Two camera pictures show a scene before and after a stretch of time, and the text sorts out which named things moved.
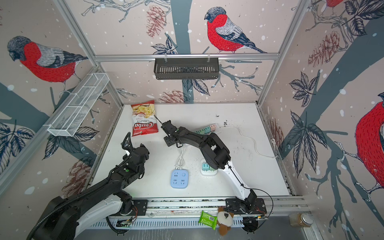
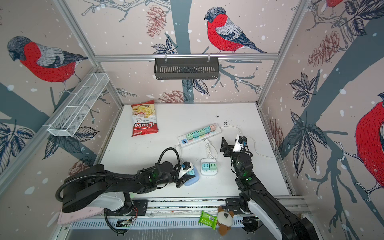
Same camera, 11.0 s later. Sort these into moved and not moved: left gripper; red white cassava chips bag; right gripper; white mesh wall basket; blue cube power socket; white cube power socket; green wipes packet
Moved: right gripper; left gripper; blue cube power socket
Not moved: green wipes packet; white cube power socket; white mesh wall basket; red white cassava chips bag
